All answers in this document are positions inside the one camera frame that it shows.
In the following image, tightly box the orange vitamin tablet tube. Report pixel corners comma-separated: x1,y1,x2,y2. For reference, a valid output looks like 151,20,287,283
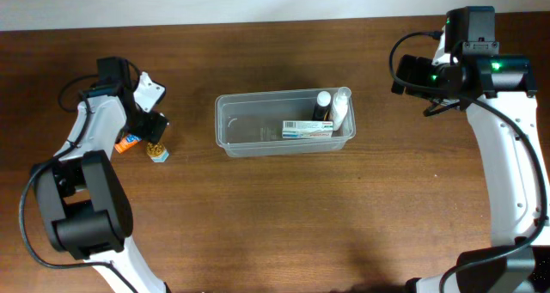
114,134,141,154

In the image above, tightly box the gold lid balm jar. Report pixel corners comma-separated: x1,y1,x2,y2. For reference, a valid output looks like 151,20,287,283
146,143,169,163

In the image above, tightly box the white calamine lotion bottle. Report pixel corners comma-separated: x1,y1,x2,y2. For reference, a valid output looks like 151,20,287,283
328,87,351,131

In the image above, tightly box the dark brown syrup bottle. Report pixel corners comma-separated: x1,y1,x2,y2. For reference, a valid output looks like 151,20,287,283
312,91,332,121

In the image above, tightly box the white green medicine box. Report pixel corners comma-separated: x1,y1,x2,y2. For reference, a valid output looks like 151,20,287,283
282,120,333,139

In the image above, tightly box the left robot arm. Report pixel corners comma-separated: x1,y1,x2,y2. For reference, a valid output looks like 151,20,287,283
18,57,169,292

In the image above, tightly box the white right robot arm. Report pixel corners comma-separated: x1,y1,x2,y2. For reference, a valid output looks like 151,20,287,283
389,6,549,292

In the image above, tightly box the clear plastic container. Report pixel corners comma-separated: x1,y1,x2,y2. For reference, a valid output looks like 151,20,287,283
214,89,356,157

